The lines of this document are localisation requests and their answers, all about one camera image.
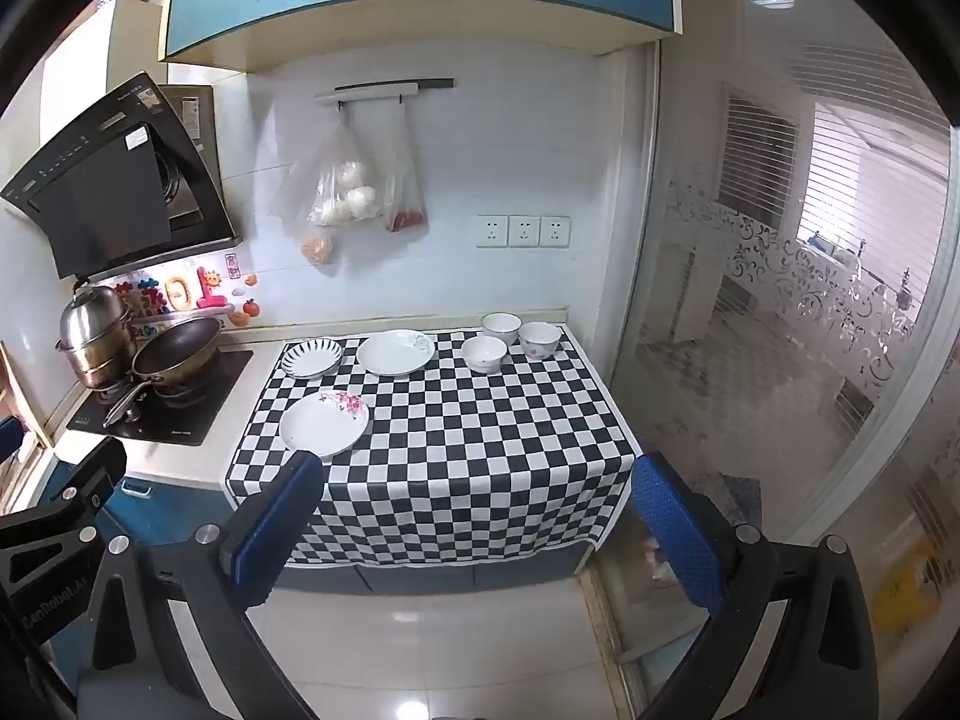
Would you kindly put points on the black white checkered cloth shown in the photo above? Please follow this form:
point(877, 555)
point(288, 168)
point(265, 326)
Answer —
point(465, 450)

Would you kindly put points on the black range hood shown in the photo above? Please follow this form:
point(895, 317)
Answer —
point(97, 195)

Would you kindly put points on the wall hook rail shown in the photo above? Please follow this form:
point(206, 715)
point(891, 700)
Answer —
point(382, 90)

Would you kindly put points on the colourful wall stickers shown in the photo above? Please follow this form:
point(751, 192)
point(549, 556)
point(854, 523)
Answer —
point(180, 292)

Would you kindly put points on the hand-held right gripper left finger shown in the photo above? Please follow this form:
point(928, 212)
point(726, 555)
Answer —
point(276, 521)

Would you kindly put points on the blue wall cabinet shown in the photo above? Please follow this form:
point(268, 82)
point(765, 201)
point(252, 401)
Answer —
point(300, 15)

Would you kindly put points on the plastic bag with buns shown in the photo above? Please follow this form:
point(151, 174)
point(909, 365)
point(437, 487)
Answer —
point(345, 187)

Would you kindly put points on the black gas stove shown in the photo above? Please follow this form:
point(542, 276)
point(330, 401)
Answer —
point(195, 412)

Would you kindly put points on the orange mesh bag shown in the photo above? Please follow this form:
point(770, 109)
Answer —
point(319, 249)

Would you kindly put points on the black striped white plate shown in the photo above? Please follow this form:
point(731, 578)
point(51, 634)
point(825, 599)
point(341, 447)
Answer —
point(311, 358)

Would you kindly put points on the patterned glass sliding door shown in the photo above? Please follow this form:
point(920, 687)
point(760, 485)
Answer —
point(787, 315)

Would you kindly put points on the pink floral white plate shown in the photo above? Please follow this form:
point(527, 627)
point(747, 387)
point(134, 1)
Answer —
point(322, 426)

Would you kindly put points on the stainless steel steamer pot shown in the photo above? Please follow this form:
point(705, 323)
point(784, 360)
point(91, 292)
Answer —
point(94, 330)

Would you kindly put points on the white patterned bowl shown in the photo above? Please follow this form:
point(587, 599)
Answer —
point(484, 354)

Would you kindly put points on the white bowl dark rim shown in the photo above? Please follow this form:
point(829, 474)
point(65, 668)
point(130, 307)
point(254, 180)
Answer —
point(501, 326)

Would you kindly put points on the white wall socket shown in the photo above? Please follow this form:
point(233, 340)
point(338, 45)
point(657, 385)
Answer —
point(555, 232)
point(493, 231)
point(524, 231)

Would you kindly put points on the plastic bag with red food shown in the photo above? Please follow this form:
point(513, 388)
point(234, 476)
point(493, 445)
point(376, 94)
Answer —
point(405, 202)

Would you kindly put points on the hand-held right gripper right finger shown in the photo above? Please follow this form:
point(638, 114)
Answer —
point(675, 532)

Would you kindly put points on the white bowl heart print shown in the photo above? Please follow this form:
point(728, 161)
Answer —
point(540, 341)

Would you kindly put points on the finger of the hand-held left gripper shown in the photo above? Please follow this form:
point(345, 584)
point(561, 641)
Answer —
point(101, 465)
point(7, 436)

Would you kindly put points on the plain white plate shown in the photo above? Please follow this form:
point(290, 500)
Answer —
point(395, 352)

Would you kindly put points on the wooden cutting board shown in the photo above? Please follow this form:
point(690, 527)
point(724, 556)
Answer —
point(22, 397)

